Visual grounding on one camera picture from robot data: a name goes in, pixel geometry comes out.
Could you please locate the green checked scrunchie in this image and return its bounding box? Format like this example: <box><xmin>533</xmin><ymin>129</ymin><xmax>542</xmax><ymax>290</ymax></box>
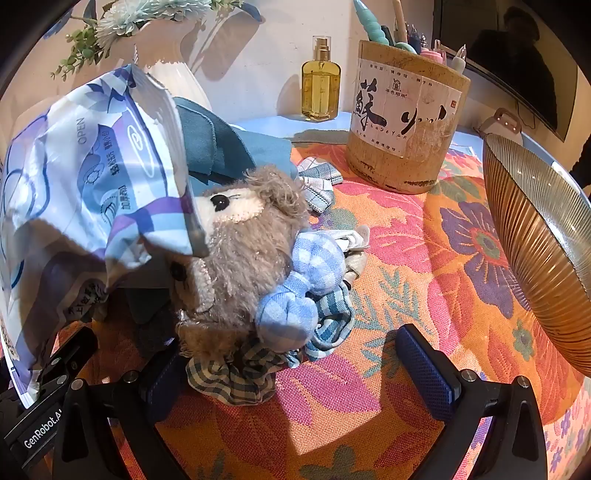
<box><xmin>185</xmin><ymin>337</ymin><xmax>296</xmax><ymax>407</ymax></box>

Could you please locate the floral tablecloth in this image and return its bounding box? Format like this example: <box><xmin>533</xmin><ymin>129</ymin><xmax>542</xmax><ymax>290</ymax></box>
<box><xmin>46</xmin><ymin>138</ymin><xmax>591</xmax><ymax>480</ymax></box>

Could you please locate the dark teal cloth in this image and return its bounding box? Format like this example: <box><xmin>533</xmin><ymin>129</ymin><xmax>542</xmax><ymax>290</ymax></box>
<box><xmin>173</xmin><ymin>96</ymin><xmax>257</xmax><ymax>183</ymax></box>

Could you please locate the bamboo pen holder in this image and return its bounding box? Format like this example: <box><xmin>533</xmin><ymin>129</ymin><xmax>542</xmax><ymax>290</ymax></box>
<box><xmin>345</xmin><ymin>39</ymin><xmax>472</xmax><ymax>195</ymax></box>

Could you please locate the light blue gingham scrunchie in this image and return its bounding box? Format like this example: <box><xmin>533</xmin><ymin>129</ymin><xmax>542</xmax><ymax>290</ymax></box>
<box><xmin>255</xmin><ymin>229</ymin><xmax>347</xmax><ymax>352</ymax></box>

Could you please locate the amber perfume bottle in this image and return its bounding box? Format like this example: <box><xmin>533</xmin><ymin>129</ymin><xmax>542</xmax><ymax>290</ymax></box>
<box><xmin>301</xmin><ymin>36</ymin><xmax>342</xmax><ymax>122</ymax></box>

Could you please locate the artificial flower bunch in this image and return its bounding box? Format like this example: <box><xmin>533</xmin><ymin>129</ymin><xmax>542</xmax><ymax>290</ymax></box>
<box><xmin>50</xmin><ymin>0</ymin><xmax>264</xmax><ymax>81</ymax></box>

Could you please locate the white small device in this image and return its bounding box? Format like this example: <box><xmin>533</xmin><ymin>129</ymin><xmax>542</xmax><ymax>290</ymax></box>
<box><xmin>475</xmin><ymin>108</ymin><xmax>525</xmax><ymax>139</ymax></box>

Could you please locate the teal plaid scrunchie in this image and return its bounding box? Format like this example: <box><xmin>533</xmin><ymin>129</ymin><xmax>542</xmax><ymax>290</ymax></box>
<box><xmin>281</xmin><ymin>281</ymin><xmax>356</xmax><ymax>365</ymax></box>

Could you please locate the blue white tissue pack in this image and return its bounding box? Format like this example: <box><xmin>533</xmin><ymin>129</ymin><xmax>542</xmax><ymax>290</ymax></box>
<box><xmin>0</xmin><ymin>64</ymin><xmax>211</xmax><ymax>409</ymax></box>

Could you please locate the white ribbed vase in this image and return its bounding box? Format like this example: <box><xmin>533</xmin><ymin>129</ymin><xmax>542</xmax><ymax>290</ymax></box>
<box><xmin>133</xmin><ymin>18</ymin><xmax>214</xmax><ymax>112</ymax></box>

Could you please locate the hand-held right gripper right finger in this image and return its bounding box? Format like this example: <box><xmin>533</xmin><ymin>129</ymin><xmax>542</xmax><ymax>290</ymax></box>
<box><xmin>396</xmin><ymin>324</ymin><xmax>548</xmax><ymax>480</ymax></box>

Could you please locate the ribbed glass bowl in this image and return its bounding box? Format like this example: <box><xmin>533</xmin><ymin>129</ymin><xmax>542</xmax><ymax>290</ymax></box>
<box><xmin>482</xmin><ymin>134</ymin><xmax>591</xmax><ymax>379</ymax></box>

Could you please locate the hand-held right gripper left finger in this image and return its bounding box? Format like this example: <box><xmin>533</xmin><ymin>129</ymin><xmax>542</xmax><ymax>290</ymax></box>
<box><xmin>53</xmin><ymin>350</ymin><xmax>190</xmax><ymax>480</ymax></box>

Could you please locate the wooden stick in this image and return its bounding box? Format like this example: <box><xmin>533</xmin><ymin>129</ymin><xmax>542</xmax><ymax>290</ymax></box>
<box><xmin>392</xmin><ymin>0</ymin><xmax>410</xmax><ymax>44</ymax></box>

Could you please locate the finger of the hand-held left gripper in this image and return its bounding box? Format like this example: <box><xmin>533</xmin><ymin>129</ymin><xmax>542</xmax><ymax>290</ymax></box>
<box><xmin>36</xmin><ymin>325</ymin><xmax>99</xmax><ymax>407</ymax></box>

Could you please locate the black monitor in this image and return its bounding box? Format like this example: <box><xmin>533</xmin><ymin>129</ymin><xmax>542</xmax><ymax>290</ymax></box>
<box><xmin>434</xmin><ymin>0</ymin><xmax>580</xmax><ymax>141</ymax></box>

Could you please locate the brown plush toy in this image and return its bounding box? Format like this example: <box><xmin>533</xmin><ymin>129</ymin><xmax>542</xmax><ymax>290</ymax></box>
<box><xmin>168</xmin><ymin>165</ymin><xmax>315</xmax><ymax>358</ymax></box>

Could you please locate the grey white plaid scrunchie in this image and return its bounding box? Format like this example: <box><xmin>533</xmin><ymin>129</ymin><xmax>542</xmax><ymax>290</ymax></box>
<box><xmin>295</xmin><ymin>156</ymin><xmax>345</xmax><ymax>214</ymax></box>

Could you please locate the white clear-tipped pen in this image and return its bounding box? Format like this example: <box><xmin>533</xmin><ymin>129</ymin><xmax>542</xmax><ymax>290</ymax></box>
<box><xmin>449</xmin><ymin>43</ymin><xmax>468</xmax><ymax>73</ymax></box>

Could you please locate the pink stationery item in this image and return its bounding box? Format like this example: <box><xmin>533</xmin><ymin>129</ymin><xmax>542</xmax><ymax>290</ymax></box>
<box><xmin>419</xmin><ymin>39</ymin><xmax>447</xmax><ymax>64</ymax></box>

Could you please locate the blue cloth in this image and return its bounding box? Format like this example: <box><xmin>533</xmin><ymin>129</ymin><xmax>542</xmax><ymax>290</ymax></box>
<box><xmin>231</xmin><ymin>131</ymin><xmax>301</xmax><ymax>183</ymax></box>

